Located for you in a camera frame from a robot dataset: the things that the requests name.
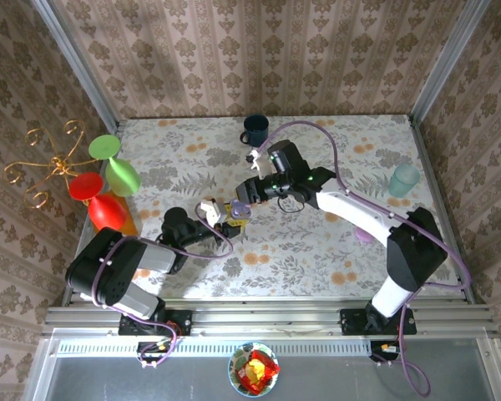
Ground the lilac earbud charging case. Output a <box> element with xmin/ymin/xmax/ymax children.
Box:
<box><xmin>229</xmin><ymin>199</ymin><xmax>253</xmax><ymax>220</ymax></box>

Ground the orange wooden stand base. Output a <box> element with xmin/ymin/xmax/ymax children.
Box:
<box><xmin>92</xmin><ymin>191</ymin><xmax>139</xmax><ymax>236</ymax></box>

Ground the dark blue mug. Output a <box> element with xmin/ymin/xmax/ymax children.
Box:
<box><xmin>239</xmin><ymin>114</ymin><xmax>271</xmax><ymax>148</ymax></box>

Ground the red plastic wine glass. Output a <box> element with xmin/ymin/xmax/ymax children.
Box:
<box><xmin>68</xmin><ymin>171</ymin><xmax>129</xmax><ymax>233</ymax></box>

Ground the green plastic wine glass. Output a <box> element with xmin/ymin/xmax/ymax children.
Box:
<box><xmin>88</xmin><ymin>134</ymin><xmax>143</xmax><ymax>198</ymax></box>

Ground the teal frosted cup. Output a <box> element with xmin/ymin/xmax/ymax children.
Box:
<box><xmin>388</xmin><ymin>163</ymin><xmax>421</xmax><ymax>198</ymax></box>

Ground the black power connector box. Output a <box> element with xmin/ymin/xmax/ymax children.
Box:
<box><xmin>369</xmin><ymin>340</ymin><xmax>402</xmax><ymax>363</ymax></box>
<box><xmin>136</xmin><ymin>341</ymin><xmax>173</xmax><ymax>363</ymax></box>

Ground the patterned bowl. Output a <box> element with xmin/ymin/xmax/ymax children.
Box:
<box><xmin>227</xmin><ymin>341</ymin><xmax>281</xmax><ymax>397</ymax></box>

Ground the red snack packet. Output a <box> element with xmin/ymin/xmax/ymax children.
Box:
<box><xmin>235</xmin><ymin>349</ymin><xmax>281</xmax><ymax>394</ymax></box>

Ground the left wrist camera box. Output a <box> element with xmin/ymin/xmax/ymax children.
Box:
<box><xmin>195</xmin><ymin>198</ymin><xmax>227</xmax><ymax>226</ymax></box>

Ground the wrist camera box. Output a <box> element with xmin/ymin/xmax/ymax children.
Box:
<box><xmin>195</xmin><ymin>198</ymin><xmax>227</xmax><ymax>226</ymax></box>
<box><xmin>245</xmin><ymin>146</ymin><xmax>273</xmax><ymax>176</ymax></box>

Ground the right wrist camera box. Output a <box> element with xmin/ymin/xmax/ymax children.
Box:
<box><xmin>245</xmin><ymin>146</ymin><xmax>273</xmax><ymax>176</ymax></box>

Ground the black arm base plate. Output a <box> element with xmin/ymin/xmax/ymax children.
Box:
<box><xmin>339</xmin><ymin>307</ymin><xmax>418</xmax><ymax>336</ymax></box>
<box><xmin>118</xmin><ymin>307</ymin><xmax>194</xmax><ymax>338</ymax></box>

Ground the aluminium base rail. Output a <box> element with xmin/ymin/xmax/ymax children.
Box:
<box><xmin>41</xmin><ymin>297</ymin><xmax>498</xmax><ymax>340</ymax></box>

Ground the slotted metal cable duct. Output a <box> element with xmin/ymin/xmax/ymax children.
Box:
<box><xmin>56</xmin><ymin>336</ymin><xmax>375</xmax><ymax>358</ymax></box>

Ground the gold wire glass stand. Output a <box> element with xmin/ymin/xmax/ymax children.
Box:
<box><xmin>3</xmin><ymin>119</ymin><xmax>94</xmax><ymax>210</ymax></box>

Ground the aluminium frame post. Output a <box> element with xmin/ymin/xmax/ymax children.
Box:
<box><xmin>409</xmin><ymin>0</ymin><xmax>492</xmax><ymax>127</ymax></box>
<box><xmin>31</xmin><ymin>0</ymin><xmax>123</xmax><ymax>131</ymax></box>

